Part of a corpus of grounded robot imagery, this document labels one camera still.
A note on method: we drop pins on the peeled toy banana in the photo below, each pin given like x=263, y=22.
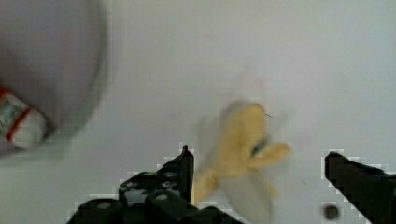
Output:
x=241, y=150

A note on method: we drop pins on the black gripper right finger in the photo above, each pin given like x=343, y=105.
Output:
x=370, y=190

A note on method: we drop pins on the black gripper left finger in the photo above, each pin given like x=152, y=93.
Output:
x=160, y=197

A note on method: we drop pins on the grey round plate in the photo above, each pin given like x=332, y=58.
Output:
x=51, y=51

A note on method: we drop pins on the red toy ketchup bottle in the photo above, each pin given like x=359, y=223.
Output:
x=21, y=125

